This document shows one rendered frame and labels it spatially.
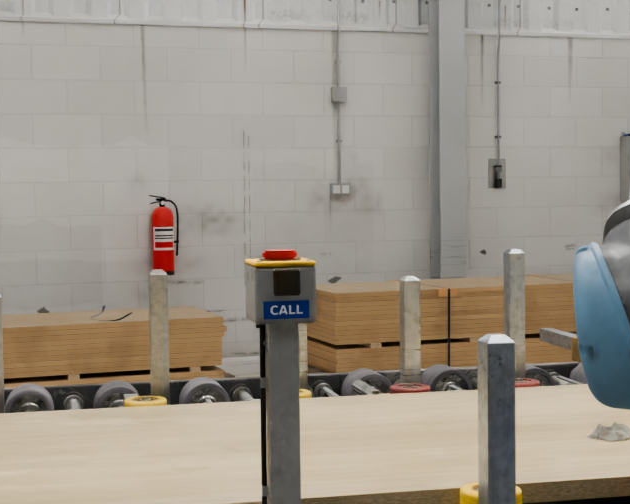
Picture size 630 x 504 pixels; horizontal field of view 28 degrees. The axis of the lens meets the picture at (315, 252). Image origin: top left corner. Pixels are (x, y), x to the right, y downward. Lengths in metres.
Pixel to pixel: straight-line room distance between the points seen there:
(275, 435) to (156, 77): 7.26
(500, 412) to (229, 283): 7.27
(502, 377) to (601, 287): 0.65
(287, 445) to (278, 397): 0.06
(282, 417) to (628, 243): 0.64
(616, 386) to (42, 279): 7.71
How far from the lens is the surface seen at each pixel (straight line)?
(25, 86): 8.48
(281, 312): 1.40
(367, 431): 2.08
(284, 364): 1.42
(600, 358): 0.86
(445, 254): 9.05
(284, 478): 1.45
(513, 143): 9.51
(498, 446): 1.51
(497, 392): 1.50
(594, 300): 0.86
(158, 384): 2.52
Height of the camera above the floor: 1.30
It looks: 3 degrees down
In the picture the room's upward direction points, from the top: 1 degrees counter-clockwise
